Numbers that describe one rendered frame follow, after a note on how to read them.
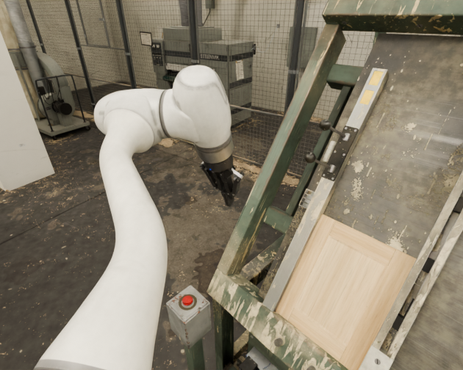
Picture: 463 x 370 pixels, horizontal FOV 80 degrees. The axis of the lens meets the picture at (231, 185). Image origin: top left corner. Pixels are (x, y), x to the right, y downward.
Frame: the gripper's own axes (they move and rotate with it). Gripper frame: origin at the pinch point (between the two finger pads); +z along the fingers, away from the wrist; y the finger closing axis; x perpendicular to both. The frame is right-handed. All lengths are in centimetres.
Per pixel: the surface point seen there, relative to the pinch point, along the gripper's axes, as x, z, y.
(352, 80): -68, 1, -18
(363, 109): -51, -1, -26
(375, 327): 8, 31, -52
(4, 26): -182, 86, 532
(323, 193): -23.7, 17.0, -23.4
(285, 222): -16.0, 34.4, -12.2
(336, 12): -78, -19, -6
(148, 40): -243, 111, 290
